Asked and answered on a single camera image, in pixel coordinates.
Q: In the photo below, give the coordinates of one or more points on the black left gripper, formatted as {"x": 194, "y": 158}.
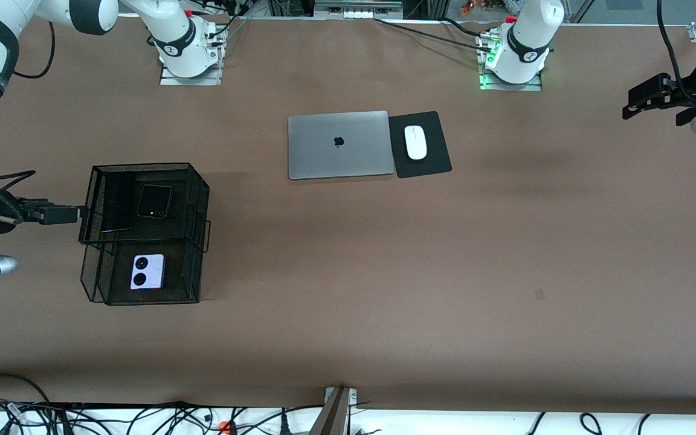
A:
{"x": 688, "y": 92}

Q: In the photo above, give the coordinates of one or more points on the long black bar phone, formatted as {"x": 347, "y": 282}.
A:
{"x": 119, "y": 205}

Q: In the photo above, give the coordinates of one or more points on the black flip phone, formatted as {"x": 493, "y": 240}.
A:
{"x": 154, "y": 199}

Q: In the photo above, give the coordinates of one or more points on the lilac flip phone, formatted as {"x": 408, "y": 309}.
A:
{"x": 154, "y": 272}

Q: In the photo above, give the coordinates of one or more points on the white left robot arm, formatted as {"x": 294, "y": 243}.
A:
{"x": 529, "y": 36}

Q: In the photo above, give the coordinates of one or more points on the black mouse pad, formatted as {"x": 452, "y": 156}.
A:
{"x": 429, "y": 166}

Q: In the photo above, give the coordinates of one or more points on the white computer mouse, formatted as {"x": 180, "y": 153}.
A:
{"x": 415, "y": 142}

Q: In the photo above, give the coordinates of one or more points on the silver laptop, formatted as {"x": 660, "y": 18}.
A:
{"x": 339, "y": 145}

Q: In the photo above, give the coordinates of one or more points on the silver power strip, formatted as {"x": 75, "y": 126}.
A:
{"x": 357, "y": 11}

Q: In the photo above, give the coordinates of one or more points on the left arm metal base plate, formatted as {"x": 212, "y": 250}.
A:
{"x": 535, "y": 87}

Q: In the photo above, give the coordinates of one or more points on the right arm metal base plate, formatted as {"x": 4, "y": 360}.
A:
{"x": 170, "y": 80}

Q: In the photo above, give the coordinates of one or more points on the grey camera mount pole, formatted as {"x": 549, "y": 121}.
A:
{"x": 333, "y": 417}

